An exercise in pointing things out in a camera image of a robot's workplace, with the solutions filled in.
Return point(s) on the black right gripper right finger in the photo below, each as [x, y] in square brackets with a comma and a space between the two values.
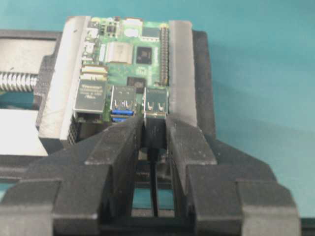
[228, 193]

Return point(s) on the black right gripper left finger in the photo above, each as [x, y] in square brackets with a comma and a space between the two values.
[71, 191]

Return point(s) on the black USB plug with cable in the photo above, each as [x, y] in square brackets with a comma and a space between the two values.
[155, 130]

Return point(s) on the green single-board computer PCB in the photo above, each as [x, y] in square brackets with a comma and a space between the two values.
[124, 70]

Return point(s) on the black bench vise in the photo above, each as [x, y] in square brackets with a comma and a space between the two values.
[55, 92]

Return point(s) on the steel threaded vise screw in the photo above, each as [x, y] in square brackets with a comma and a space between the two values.
[17, 81]

